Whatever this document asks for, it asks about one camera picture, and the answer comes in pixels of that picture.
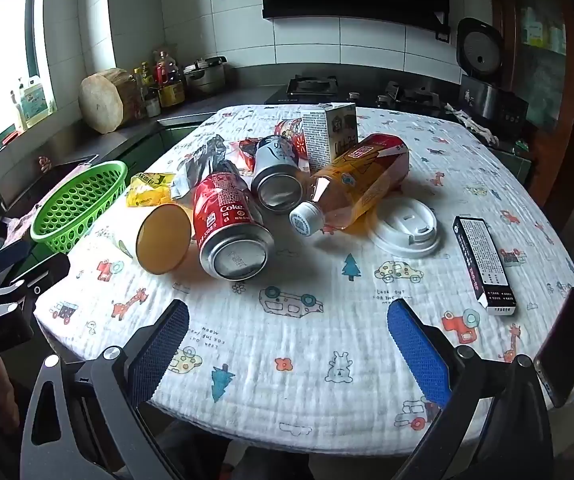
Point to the black rice cooker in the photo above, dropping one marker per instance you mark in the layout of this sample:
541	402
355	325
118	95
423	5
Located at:
487	100

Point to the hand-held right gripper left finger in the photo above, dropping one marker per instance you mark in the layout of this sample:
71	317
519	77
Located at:
159	350

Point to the round wooden chopping block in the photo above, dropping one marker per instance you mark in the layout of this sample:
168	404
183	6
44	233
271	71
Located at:
107	100

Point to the white printed tablecloth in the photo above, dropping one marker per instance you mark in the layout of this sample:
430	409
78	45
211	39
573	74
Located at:
317	360

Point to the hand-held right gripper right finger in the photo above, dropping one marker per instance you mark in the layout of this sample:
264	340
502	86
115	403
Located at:
417	355

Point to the white rag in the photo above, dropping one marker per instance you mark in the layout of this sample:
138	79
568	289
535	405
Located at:
472	122

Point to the steel sink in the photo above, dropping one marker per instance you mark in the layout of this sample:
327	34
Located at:
42	180

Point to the black smartphone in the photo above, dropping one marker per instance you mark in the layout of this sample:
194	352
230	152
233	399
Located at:
564	345

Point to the green plastic basket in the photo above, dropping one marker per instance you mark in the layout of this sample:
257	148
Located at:
77	200

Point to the white plastic cup lid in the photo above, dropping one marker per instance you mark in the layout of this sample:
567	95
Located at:
402	230

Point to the silver wrapper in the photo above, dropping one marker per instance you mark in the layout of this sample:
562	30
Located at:
207	160

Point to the white paper cup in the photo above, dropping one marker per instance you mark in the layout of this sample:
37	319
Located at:
164	237

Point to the white carton box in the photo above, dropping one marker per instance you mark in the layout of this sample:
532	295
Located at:
327	135

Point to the red snack packet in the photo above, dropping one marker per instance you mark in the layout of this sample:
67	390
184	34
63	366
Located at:
247	152

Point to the wooden cabinet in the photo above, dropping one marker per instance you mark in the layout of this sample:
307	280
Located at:
542	35

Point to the steel cooking pot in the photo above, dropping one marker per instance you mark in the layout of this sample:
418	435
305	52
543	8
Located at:
207	77

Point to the grey kitchen counter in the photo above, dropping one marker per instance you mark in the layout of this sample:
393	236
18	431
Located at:
202	105

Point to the dark sauce bottle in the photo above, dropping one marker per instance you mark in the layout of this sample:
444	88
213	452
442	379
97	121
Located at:
144	85

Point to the black and white small box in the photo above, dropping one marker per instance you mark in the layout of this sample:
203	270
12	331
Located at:
482	260

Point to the orange drink bottle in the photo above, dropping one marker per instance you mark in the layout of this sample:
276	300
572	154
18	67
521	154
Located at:
362	180

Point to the black gas stove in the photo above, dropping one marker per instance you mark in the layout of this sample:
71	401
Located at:
312	87

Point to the small red white object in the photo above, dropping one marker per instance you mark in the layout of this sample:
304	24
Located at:
45	164

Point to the detergent bottle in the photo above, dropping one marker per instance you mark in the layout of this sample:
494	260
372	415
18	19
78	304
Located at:
34	102

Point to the green base cabinet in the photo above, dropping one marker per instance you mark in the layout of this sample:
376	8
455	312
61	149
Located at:
142	147

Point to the red cola can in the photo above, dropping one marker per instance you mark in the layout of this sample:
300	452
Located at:
222	210

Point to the red printed snack canister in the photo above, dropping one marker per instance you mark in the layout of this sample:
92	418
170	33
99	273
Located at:
293	134

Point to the small white jar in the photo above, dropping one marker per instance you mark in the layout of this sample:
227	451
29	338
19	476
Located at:
153	107

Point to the pink towel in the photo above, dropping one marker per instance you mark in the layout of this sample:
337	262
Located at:
19	225

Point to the yellow snack packet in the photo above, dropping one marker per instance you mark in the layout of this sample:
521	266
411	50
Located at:
147	190

